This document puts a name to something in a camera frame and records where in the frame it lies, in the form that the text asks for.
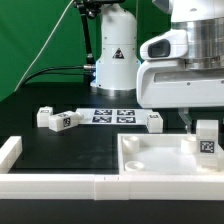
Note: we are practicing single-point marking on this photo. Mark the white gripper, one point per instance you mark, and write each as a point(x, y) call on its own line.
point(168, 84)

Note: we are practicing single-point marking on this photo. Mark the white square tabletop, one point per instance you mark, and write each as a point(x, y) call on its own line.
point(162, 154)

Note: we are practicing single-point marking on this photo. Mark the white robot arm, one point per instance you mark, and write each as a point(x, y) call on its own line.
point(118, 65)

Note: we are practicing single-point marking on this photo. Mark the white marker sheet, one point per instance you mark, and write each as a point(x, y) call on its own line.
point(104, 116)

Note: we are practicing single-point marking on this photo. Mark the white U-shaped fence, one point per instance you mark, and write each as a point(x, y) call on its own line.
point(121, 186)

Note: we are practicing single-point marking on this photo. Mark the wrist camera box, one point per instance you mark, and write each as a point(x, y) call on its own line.
point(171, 44)

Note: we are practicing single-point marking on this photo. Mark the black camera stand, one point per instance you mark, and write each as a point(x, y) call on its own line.
point(89, 9)

